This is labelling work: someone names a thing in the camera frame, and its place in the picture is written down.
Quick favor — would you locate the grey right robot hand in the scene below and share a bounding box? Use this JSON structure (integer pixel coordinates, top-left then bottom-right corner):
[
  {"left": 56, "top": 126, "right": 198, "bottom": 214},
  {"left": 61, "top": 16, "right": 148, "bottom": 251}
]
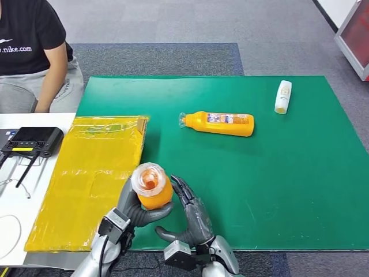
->
[{"left": 155, "top": 175, "right": 215, "bottom": 249}]

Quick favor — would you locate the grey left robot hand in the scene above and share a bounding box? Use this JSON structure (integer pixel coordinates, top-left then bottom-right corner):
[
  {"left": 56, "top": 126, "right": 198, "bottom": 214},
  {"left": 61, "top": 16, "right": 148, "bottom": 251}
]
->
[{"left": 117, "top": 177, "right": 174, "bottom": 230}]

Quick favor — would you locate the orange bottle with label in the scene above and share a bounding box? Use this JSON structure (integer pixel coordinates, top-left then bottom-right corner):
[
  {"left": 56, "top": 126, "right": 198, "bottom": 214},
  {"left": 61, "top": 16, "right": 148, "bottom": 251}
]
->
[
  {"left": 130, "top": 162, "right": 174, "bottom": 211},
  {"left": 178, "top": 111, "right": 255, "bottom": 137}
]

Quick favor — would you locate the small white bottle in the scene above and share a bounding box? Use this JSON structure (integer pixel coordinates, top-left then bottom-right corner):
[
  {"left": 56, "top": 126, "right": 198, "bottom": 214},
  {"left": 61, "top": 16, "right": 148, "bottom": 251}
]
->
[{"left": 274, "top": 80, "right": 293, "bottom": 115}]

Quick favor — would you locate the yellow film covered cardboard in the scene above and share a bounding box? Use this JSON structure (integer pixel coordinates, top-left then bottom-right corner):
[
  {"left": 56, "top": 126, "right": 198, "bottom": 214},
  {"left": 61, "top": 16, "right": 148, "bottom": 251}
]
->
[{"left": 23, "top": 115, "right": 149, "bottom": 253}]

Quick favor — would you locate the green table mat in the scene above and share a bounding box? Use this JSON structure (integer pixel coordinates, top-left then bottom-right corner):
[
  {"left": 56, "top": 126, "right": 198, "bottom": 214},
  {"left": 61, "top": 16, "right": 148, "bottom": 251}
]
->
[{"left": 75, "top": 75, "right": 369, "bottom": 252}]

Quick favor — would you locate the black remote controller with antennas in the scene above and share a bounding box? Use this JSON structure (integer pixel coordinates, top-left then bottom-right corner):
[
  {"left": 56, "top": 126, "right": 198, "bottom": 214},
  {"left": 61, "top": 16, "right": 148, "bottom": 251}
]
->
[{"left": 0, "top": 126, "right": 64, "bottom": 189}]

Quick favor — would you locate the seated person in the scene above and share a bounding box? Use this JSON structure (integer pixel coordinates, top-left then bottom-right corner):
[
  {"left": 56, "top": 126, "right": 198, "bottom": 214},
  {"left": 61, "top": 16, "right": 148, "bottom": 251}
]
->
[{"left": 0, "top": 0, "right": 85, "bottom": 114}]

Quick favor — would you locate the red and white cabinet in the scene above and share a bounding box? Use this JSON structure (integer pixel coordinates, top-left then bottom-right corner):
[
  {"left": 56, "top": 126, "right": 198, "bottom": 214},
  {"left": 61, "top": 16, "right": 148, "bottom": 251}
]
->
[{"left": 334, "top": 0, "right": 369, "bottom": 82}]

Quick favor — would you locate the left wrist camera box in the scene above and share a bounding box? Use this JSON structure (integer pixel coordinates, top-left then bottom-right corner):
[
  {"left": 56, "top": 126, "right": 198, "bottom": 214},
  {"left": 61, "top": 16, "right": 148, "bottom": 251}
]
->
[{"left": 98, "top": 207, "right": 131, "bottom": 245}]

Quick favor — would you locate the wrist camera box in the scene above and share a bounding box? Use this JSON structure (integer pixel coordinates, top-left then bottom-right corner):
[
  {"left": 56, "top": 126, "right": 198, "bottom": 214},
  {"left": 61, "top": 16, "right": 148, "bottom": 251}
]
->
[
  {"left": 164, "top": 239, "right": 198, "bottom": 272},
  {"left": 98, "top": 207, "right": 131, "bottom": 245}
]

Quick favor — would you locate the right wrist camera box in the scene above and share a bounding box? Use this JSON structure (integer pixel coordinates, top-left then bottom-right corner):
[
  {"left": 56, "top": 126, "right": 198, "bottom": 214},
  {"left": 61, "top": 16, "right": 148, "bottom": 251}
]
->
[{"left": 164, "top": 239, "right": 198, "bottom": 272}]

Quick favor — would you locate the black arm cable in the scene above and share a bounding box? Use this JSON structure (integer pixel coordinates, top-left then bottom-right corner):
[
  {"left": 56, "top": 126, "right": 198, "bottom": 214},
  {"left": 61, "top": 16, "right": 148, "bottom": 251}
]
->
[{"left": 98, "top": 235, "right": 110, "bottom": 277}]

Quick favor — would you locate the thin white cable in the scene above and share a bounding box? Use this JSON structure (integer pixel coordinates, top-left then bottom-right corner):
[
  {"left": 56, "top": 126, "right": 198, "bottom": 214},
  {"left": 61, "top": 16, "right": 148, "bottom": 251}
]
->
[
  {"left": 0, "top": 178, "right": 32, "bottom": 200},
  {"left": 0, "top": 214, "right": 22, "bottom": 261}
]

